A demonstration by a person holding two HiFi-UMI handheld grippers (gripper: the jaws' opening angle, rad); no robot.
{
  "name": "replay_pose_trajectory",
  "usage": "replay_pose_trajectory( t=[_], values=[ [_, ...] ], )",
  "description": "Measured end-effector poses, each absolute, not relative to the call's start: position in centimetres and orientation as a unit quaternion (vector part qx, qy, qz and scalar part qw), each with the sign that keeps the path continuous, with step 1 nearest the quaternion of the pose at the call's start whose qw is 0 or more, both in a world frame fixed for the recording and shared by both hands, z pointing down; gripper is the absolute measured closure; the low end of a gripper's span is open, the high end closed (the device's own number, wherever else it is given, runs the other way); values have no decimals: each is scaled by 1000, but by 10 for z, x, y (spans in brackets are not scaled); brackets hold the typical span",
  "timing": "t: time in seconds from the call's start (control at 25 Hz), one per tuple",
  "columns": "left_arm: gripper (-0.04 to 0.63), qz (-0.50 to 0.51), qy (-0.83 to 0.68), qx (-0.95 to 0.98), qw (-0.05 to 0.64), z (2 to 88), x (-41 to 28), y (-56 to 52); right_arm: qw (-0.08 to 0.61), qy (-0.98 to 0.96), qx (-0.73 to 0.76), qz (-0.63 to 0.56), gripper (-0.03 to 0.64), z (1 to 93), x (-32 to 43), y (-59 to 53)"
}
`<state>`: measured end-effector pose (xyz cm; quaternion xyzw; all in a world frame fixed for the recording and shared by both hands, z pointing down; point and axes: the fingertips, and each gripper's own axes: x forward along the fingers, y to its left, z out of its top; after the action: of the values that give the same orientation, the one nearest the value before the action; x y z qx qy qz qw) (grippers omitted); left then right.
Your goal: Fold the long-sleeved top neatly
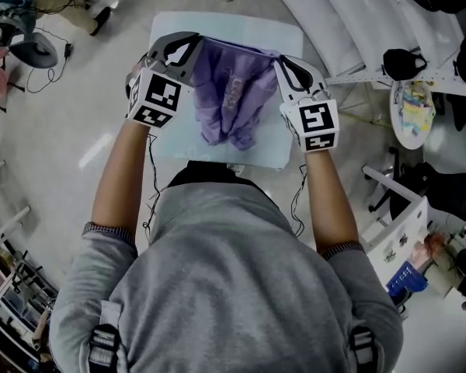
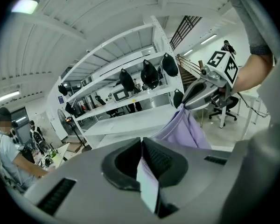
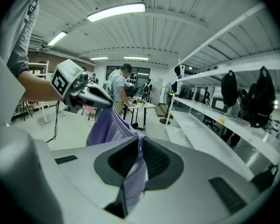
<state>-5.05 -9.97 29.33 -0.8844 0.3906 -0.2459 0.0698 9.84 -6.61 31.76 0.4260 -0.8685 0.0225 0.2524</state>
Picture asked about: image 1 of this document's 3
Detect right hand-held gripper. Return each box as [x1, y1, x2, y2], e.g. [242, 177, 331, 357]
[272, 54, 339, 155]

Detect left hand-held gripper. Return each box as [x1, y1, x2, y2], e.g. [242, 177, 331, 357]
[124, 31, 206, 129]

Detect round white side table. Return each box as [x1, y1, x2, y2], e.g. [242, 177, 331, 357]
[339, 79, 438, 151]

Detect black office chair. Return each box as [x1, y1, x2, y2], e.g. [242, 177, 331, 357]
[367, 160, 466, 225]

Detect purple sweatshirt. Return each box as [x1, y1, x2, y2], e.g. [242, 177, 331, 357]
[190, 39, 283, 153]

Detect cluttered metal storage shelf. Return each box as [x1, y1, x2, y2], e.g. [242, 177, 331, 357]
[0, 223, 61, 364]

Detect hand-held gripper cable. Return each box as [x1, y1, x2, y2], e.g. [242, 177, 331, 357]
[290, 163, 310, 239]
[141, 133, 161, 235]

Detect dried flower bouquet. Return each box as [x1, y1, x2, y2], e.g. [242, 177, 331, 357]
[410, 230, 448, 274]

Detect left hand-held gripper cable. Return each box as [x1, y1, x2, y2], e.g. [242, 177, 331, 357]
[141, 133, 161, 235]

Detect black power adapter cable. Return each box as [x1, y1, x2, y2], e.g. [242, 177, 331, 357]
[25, 40, 74, 95]

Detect right hand-held gripper cable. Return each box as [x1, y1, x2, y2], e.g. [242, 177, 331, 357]
[290, 163, 310, 239]

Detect blue perforated basket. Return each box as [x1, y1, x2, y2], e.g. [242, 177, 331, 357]
[385, 261, 429, 295]

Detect person's right forearm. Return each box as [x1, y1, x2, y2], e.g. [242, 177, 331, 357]
[304, 149, 360, 254]

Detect person's black trousers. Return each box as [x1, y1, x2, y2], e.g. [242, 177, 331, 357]
[166, 160, 273, 200]

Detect person's left forearm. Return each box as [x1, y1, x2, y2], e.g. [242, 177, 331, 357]
[91, 120, 152, 228]

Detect colourful pastel cloth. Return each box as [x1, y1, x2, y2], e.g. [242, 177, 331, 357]
[395, 82, 436, 138]

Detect white metal frame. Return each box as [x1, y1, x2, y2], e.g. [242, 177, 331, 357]
[0, 159, 32, 248]

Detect dark grey round chair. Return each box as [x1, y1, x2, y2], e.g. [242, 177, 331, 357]
[0, 13, 59, 69]

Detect white desk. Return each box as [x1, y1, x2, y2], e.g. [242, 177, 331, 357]
[360, 164, 431, 287]

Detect grey harness strap with buckle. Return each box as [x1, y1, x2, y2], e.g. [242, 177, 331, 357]
[89, 301, 121, 373]
[349, 324, 380, 373]

